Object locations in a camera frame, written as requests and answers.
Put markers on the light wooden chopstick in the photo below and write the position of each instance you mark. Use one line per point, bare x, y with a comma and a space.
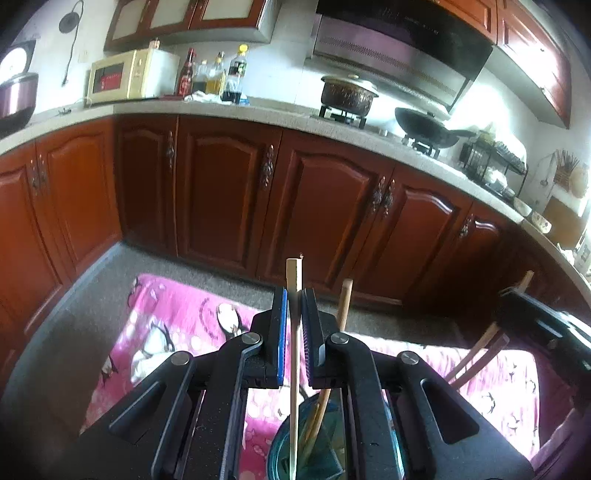
294, 277

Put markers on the person's right forearm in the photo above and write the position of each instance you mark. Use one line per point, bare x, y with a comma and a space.
568, 452

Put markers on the black wok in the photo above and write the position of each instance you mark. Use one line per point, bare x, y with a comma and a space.
427, 127

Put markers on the pink penguin printed blanket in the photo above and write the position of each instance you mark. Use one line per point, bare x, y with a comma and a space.
184, 304

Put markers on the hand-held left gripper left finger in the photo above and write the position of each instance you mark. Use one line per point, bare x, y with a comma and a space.
282, 341

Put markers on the steel range hood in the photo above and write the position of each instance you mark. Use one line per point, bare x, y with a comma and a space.
392, 46

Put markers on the red sauce bottle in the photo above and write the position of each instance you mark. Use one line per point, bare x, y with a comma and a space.
186, 76

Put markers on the white utensil holder blue rim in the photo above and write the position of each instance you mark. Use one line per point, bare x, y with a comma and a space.
323, 443

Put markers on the soy sauce bottle yellow cap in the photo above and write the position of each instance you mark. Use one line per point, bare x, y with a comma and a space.
236, 74

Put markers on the brown wooden chopstick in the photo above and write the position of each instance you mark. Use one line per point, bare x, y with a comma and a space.
482, 339

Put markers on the white bowl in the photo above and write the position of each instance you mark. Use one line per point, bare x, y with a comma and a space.
522, 207

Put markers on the purple rice cooker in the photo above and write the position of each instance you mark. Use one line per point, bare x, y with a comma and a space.
14, 92

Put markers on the wooden cutting board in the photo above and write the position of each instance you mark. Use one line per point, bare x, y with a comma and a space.
561, 221

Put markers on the wooden wall cabinet glass doors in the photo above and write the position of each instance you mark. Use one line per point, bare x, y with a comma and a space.
184, 14

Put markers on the wall chopstick holder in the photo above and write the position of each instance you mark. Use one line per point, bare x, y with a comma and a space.
565, 168

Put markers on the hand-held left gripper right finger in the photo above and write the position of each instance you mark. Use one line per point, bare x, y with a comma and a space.
307, 341

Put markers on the yellow oil bottle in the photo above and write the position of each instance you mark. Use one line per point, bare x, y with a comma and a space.
216, 76

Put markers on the wooden base cabinets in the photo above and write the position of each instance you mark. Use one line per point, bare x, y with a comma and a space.
221, 194

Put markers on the black dish rack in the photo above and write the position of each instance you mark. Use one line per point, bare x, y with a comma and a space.
494, 161

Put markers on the brown cooking pot with lid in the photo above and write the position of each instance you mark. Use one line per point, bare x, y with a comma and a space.
346, 94

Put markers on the tan wooden chopstick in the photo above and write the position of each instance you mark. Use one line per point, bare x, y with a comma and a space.
485, 357

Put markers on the hanging metal ladle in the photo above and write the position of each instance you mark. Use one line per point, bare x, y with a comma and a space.
545, 168

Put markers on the white electric kettle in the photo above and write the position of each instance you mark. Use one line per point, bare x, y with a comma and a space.
584, 256

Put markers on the white cloth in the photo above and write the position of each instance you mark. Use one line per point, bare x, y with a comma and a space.
203, 97

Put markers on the dark sauce bottle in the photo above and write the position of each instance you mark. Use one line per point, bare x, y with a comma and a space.
199, 79

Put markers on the gas stove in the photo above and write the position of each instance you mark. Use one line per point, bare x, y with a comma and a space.
351, 121

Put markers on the cream microwave oven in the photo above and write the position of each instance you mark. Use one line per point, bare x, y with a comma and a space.
115, 76

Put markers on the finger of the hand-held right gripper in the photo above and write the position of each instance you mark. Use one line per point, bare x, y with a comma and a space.
531, 318

